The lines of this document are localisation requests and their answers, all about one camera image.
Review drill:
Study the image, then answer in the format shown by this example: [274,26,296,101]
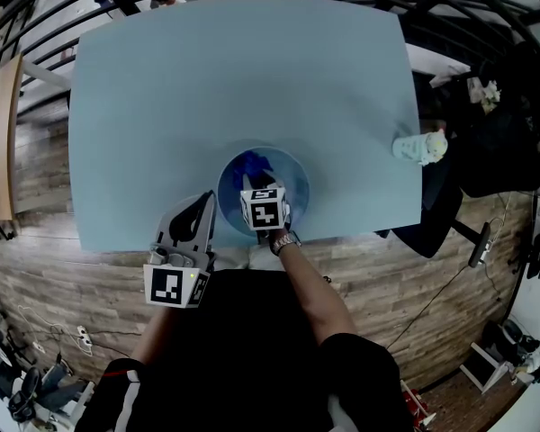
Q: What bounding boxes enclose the black bag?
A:
[483,317,540,386]

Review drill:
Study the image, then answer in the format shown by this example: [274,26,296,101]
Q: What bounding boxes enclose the person's black shirt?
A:
[74,267,415,432]

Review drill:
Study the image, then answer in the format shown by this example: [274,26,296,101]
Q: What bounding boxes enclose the person's right forearm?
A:
[276,240,359,346]

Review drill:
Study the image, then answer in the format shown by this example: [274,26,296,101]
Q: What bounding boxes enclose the small white bouquet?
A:
[470,78,503,115]

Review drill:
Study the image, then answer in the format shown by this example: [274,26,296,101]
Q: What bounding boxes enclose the white open shelf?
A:
[458,342,509,395]

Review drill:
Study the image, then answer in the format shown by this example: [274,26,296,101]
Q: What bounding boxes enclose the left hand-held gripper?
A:
[142,190,218,310]

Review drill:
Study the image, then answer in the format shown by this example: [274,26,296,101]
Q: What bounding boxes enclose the silver wristwatch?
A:
[269,231,302,257]

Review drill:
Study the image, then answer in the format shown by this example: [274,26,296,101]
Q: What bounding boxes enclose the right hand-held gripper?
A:
[239,174,292,232]

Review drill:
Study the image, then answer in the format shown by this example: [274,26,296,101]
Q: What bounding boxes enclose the big light blue plate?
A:
[216,146,311,236]

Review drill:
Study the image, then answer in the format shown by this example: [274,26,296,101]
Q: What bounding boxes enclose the blue cloth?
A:
[231,149,275,188]

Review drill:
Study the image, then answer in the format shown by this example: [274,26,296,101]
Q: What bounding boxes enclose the black office chair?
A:
[6,362,86,422]
[386,159,494,269]
[431,38,540,197]

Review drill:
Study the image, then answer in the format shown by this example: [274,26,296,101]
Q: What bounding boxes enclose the person's light trousers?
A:
[211,243,284,272]

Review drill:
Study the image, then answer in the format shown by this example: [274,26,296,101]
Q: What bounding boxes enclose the white patterned plush toy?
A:
[391,128,449,167]

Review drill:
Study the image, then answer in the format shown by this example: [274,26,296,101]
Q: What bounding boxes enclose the person's left forearm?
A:
[130,306,179,364]

